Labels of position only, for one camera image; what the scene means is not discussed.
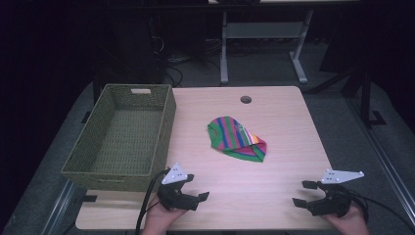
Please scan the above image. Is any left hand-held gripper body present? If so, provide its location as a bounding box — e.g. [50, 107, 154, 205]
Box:
[157, 162, 201, 212]

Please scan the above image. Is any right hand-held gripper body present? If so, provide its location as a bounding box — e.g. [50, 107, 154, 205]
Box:
[305, 168, 365, 218]

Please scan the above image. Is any striped colourful sock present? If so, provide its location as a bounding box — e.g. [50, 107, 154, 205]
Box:
[207, 116, 268, 164]

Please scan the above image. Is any green woven basket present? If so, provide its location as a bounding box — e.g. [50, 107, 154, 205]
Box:
[60, 83, 177, 193]

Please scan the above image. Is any person's left hand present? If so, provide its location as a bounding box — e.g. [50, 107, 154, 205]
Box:
[142, 196, 188, 235]

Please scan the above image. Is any person's right hand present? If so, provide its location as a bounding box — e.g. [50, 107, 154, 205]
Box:
[320, 201, 371, 235]

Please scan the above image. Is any black metal stand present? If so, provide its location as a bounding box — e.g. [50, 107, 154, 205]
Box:
[356, 63, 388, 129]

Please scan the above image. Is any dark computer tower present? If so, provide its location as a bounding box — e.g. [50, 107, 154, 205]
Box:
[106, 13, 165, 86]

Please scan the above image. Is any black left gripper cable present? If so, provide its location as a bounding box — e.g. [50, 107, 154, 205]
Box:
[134, 168, 171, 235]

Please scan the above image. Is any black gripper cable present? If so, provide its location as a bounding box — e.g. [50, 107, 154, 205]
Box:
[349, 191, 415, 233]
[134, 168, 171, 235]

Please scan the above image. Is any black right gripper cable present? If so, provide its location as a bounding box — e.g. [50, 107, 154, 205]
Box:
[349, 191, 415, 233]

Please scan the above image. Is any metal floor rail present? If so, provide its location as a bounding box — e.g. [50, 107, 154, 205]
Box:
[345, 97, 415, 227]
[40, 179, 78, 235]

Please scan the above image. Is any tangle of floor cables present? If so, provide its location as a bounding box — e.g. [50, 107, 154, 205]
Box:
[153, 33, 223, 89]

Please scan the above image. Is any grey metal desk frame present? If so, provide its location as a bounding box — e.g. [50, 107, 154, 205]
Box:
[219, 9, 315, 85]

